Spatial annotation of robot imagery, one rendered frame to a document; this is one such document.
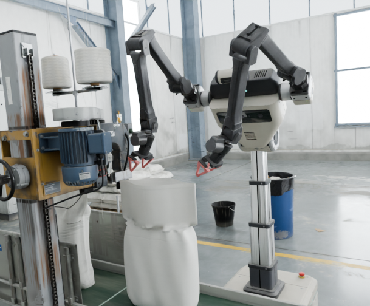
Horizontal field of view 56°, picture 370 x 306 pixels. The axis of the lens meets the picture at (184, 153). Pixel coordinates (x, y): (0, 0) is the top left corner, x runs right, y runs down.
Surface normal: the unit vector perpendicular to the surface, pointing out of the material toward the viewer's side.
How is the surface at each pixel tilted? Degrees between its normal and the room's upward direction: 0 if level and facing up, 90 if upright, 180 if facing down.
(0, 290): 90
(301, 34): 90
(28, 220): 90
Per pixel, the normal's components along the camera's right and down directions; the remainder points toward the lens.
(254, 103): -0.38, -0.68
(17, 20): 0.86, 0.00
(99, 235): -0.51, 0.12
